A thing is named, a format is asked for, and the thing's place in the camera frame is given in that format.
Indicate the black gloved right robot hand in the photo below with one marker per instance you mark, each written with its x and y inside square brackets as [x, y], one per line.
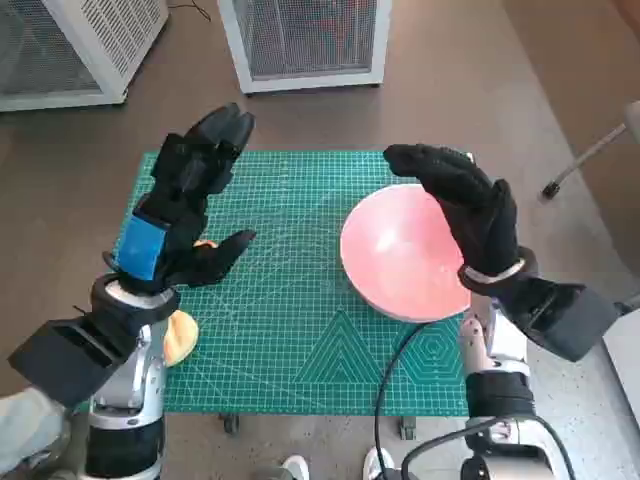
[475, 210]

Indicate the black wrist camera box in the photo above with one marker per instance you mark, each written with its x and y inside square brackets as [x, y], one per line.
[65, 360]
[565, 320]

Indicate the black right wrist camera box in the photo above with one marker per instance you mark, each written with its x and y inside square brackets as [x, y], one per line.
[565, 320]

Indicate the black table caster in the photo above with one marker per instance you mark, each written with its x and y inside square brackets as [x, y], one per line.
[230, 424]
[407, 428]

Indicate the person's leg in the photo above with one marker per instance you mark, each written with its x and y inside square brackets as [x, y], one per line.
[25, 430]

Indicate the long twisted toy bread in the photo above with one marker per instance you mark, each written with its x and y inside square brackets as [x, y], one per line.
[206, 244]

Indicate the narrow white mesh cabinet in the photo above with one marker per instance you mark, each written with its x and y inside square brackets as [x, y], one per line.
[305, 40]

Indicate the wide white mesh cabinet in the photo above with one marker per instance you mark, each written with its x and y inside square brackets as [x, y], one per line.
[115, 40]

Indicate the black chair base foot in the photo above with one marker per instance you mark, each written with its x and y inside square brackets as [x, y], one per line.
[625, 308]

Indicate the green cutting mat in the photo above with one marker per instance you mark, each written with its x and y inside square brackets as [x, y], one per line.
[290, 310]

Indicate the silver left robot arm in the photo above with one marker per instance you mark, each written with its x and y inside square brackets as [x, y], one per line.
[130, 390]

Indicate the white flat panel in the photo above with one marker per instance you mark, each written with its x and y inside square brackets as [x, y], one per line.
[625, 355]

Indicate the pink bowl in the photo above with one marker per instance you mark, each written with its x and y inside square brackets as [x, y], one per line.
[400, 260]

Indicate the grey chair with caster leg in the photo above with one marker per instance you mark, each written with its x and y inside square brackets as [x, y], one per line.
[590, 152]

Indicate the round scored toy bread bun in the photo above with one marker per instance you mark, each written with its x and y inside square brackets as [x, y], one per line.
[181, 337]

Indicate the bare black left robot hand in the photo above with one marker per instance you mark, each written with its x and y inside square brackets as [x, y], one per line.
[185, 215]

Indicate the person's white shoe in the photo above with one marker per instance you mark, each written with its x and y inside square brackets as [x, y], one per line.
[377, 462]
[296, 467]

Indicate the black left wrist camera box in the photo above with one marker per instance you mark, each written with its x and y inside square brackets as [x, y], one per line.
[65, 360]

